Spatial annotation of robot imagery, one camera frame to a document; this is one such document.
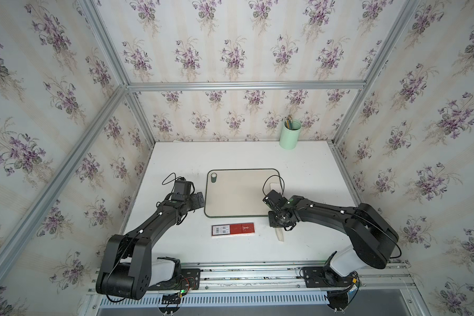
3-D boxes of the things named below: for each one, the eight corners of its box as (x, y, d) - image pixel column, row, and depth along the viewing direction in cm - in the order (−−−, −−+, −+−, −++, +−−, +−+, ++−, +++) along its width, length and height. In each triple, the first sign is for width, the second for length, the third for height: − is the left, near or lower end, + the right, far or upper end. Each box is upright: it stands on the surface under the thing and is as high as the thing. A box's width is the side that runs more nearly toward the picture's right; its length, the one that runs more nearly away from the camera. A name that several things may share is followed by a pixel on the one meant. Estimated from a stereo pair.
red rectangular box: (212, 236, 86) (211, 234, 84) (212, 227, 89) (211, 225, 87) (254, 232, 87) (254, 230, 85) (253, 223, 90) (253, 221, 88)
